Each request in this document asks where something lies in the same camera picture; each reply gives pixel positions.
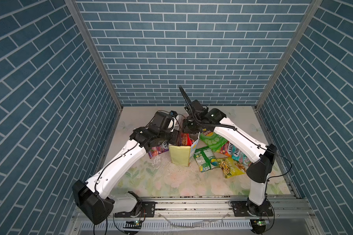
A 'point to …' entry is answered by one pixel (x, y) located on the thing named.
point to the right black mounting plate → (240, 209)
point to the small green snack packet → (205, 158)
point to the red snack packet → (185, 140)
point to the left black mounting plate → (147, 210)
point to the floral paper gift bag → (182, 155)
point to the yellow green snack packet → (230, 168)
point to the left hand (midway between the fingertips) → (181, 135)
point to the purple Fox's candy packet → (154, 151)
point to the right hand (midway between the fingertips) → (184, 129)
